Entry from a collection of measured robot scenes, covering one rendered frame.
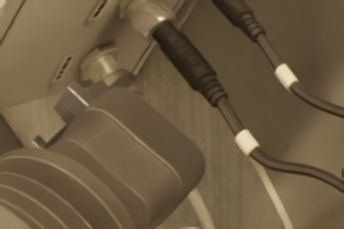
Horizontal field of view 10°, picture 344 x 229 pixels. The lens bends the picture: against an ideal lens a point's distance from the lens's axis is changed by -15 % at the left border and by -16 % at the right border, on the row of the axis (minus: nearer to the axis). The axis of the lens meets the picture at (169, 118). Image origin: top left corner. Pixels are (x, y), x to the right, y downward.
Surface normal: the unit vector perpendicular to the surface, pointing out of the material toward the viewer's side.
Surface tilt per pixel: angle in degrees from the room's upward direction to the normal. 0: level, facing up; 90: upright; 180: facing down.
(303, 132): 90
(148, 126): 44
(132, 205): 54
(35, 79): 133
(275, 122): 90
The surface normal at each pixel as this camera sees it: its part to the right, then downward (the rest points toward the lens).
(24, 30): 0.55, 0.72
